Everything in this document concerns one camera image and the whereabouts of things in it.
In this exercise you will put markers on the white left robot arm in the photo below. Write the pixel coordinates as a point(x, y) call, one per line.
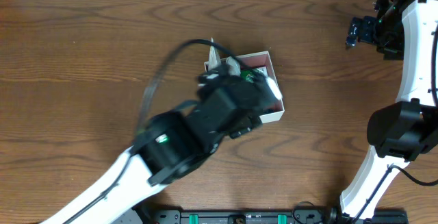
point(173, 144)

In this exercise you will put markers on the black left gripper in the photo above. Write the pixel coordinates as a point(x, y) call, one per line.
point(223, 79)

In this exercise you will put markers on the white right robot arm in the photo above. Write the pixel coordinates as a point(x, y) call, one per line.
point(399, 133)

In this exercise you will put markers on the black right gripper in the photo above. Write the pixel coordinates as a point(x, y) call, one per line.
point(366, 29)

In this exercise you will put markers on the white cosmetic tube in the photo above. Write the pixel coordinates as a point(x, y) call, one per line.
point(214, 58)

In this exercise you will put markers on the white cardboard box pink inside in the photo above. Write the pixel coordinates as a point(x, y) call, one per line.
point(275, 111)

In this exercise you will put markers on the clear bottle dark cap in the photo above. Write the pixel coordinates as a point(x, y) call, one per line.
point(233, 66)

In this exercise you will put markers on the black mounting rail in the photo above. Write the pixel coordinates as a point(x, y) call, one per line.
point(303, 213)

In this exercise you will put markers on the green white toothbrush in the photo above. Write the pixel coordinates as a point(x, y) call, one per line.
point(274, 88)

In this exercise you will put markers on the green soap packet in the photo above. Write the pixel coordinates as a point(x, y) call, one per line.
point(250, 75)

